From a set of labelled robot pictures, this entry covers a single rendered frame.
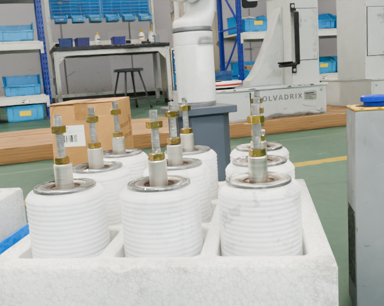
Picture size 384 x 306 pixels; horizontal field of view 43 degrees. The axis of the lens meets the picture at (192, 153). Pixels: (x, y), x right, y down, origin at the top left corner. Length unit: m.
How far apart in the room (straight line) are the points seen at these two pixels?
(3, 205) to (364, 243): 0.62
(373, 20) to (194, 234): 2.89
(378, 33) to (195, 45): 2.37
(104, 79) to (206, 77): 7.91
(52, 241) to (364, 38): 2.92
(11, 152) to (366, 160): 1.98
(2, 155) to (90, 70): 6.57
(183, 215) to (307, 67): 2.58
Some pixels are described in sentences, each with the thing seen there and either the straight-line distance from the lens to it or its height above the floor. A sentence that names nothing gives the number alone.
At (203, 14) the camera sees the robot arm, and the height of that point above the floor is 0.51.
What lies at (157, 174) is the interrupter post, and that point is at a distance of 0.57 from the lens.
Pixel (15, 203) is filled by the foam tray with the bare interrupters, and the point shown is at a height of 0.16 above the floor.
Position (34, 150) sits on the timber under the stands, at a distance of 2.49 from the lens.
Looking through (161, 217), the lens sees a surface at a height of 0.22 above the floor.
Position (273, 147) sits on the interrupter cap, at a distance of 0.77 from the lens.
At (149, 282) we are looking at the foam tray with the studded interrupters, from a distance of 0.54.
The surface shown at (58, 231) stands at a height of 0.21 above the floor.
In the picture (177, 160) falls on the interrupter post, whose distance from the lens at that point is 0.68.
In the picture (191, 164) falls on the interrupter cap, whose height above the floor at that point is 0.25.
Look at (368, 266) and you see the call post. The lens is 0.79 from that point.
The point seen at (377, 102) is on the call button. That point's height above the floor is 0.32.
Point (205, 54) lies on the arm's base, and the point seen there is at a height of 0.42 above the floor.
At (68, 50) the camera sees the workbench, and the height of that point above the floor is 0.72.
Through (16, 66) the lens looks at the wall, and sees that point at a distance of 8.90.
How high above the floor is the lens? 0.38
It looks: 9 degrees down
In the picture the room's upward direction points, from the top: 4 degrees counter-clockwise
